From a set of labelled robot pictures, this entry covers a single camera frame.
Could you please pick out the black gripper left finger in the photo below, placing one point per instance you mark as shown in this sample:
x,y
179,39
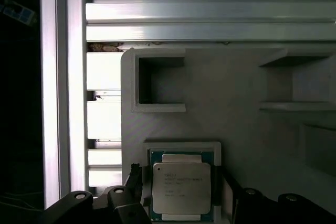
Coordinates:
x,y
118,208

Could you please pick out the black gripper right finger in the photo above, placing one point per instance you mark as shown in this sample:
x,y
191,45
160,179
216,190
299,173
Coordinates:
x,y
262,208

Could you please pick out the CPU with silver top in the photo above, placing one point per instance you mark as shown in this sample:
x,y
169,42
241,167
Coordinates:
x,y
181,187

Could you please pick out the grey parts rack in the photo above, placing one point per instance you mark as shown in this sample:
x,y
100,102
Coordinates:
x,y
223,98

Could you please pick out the blue and black object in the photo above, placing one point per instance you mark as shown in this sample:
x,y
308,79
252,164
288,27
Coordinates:
x,y
18,11

